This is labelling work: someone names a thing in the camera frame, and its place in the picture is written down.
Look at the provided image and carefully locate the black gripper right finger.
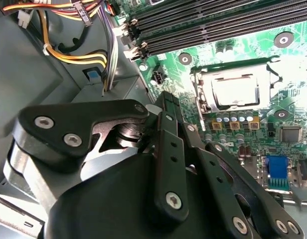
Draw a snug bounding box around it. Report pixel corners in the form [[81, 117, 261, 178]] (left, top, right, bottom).
[[172, 94, 305, 239]]

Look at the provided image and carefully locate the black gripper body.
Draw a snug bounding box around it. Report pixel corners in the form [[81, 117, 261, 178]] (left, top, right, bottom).
[[45, 151, 219, 239]]

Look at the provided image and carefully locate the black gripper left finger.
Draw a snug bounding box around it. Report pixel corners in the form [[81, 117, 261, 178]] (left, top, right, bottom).
[[5, 91, 191, 220]]

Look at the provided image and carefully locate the silver CPU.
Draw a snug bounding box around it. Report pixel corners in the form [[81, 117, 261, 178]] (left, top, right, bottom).
[[211, 74, 260, 111]]

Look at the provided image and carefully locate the metal locking lever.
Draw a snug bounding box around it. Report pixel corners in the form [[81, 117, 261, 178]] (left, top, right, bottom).
[[190, 56, 285, 85]]

